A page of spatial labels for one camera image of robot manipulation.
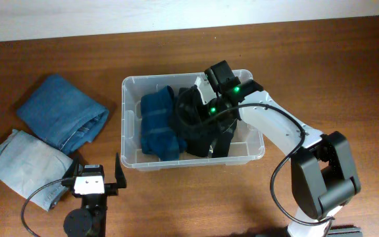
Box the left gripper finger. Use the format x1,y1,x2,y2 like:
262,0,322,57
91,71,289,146
114,153,126,189
64,157,79,178

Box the black garment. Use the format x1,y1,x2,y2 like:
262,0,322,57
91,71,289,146
168,88,237,158

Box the light blue jeans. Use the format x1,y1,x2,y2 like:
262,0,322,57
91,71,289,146
0,129,72,198

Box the teal blue taped garment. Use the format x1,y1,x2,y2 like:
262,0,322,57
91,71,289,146
140,86,187,161

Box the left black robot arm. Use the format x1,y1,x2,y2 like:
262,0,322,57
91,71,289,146
61,155,127,237

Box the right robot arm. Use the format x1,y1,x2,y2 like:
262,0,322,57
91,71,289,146
200,61,363,236

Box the clear plastic storage bin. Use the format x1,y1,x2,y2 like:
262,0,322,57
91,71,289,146
120,72,265,171

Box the dark blue folded jeans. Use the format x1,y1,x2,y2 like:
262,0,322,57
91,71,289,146
16,74,109,155

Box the left black camera cable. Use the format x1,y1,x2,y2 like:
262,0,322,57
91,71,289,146
20,176,76,237

